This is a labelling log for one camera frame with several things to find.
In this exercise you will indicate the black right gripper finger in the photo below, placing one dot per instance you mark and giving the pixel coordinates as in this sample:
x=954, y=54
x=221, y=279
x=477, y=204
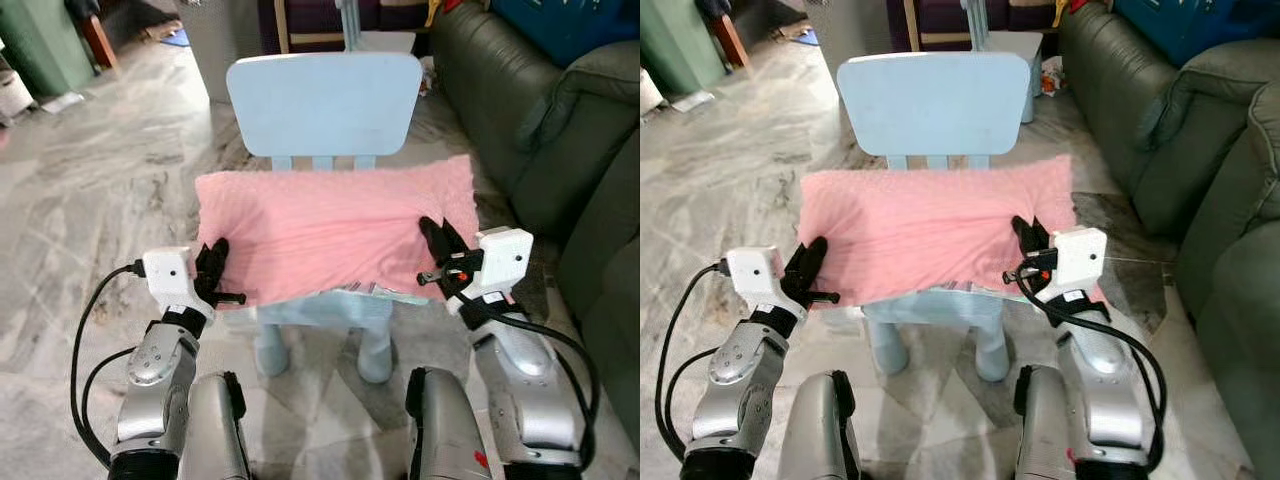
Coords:
x=433, y=242
x=453, y=242
x=1043, y=240
x=1024, y=240

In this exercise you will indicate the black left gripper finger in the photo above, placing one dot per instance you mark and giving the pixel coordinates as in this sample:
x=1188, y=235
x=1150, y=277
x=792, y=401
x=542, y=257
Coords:
x=205, y=265
x=795, y=265
x=814, y=258
x=219, y=258

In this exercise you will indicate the pink dotted pillow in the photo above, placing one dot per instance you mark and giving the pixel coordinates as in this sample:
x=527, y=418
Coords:
x=930, y=230
x=330, y=230

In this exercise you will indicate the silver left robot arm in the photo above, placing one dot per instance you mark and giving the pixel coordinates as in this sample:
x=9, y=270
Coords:
x=150, y=400
x=735, y=400

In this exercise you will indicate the silver left robot leg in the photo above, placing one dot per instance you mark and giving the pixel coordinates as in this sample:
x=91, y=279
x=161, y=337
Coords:
x=212, y=430
x=815, y=430

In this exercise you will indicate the silver robot leg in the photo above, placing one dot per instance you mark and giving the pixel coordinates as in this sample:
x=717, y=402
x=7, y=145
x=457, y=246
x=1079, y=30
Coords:
x=212, y=430
x=1045, y=430
x=815, y=430
x=445, y=430

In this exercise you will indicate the silver right robot leg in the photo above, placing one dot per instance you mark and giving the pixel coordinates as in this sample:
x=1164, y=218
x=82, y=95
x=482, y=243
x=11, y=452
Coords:
x=445, y=430
x=1045, y=430

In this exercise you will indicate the light blue child chair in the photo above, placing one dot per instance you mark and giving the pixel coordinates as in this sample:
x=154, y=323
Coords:
x=320, y=100
x=930, y=100

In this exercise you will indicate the light blue small table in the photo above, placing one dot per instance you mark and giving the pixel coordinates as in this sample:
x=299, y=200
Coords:
x=1010, y=45
x=350, y=25

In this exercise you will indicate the white box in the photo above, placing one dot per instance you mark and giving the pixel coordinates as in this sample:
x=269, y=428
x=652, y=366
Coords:
x=15, y=95
x=650, y=92

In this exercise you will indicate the brown wooden furniture leg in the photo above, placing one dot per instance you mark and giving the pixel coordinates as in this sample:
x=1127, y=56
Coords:
x=98, y=45
x=730, y=40

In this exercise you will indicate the purple cushioned wooden bench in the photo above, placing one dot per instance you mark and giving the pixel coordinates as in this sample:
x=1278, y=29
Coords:
x=310, y=18
x=935, y=15

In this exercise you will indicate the blue cushion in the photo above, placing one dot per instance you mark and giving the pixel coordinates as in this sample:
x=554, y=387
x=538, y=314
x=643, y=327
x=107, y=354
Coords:
x=570, y=30
x=1190, y=30

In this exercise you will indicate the green cabinet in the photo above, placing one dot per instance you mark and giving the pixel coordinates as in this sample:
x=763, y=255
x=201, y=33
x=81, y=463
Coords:
x=675, y=40
x=40, y=40

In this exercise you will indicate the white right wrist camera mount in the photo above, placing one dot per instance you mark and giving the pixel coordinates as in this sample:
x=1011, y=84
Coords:
x=1078, y=258
x=503, y=260

